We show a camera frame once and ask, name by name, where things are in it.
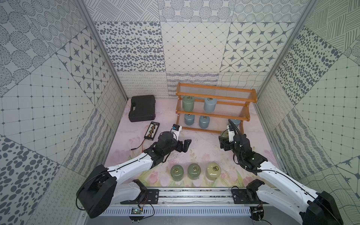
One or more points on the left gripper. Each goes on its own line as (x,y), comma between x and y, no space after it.
(180,145)

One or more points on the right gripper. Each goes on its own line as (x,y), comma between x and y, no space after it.
(224,144)

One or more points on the cream yellow canister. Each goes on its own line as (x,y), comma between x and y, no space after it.
(213,171)

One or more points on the green canister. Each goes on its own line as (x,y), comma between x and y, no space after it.
(177,173)
(188,103)
(225,135)
(194,171)

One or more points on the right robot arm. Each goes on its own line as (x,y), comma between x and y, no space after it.
(303,204)

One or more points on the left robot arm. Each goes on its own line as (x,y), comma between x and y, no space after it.
(107,186)

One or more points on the wooden three-tier shelf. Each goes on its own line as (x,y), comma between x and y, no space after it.
(232,103)

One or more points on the blue canister bottom left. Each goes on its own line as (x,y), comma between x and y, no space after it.
(189,119)

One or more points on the blue canister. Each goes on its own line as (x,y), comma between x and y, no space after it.
(204,122)
(189,119)
(210,104)
(236,122)

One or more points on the blue canister bottom right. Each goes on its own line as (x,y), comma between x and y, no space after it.
(236,122)

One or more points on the blue canister bottom centre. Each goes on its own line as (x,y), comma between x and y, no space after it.
(204,122)

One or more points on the floral pink table mat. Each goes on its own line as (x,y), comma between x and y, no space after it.
(203,150)

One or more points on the black battery holder tray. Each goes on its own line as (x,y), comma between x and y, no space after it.
(151,131)

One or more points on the blue canister middle centre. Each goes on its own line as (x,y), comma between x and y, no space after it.
(210,104)

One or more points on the black plastic tool case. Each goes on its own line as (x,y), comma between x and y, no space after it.
(142,108)

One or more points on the green circuit board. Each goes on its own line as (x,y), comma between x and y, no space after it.
(136,214)

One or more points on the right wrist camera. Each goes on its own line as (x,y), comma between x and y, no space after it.
(231,133)

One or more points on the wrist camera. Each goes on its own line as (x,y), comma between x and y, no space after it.
(176,129)
(231,133)

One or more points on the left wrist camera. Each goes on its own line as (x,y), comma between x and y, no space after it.
(176,129)

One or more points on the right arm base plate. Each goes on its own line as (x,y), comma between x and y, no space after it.
(240,196)

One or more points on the aluminium mounting rail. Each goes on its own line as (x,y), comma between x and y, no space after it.
(194,195)

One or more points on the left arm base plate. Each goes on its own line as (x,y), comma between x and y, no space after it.
(150,196)

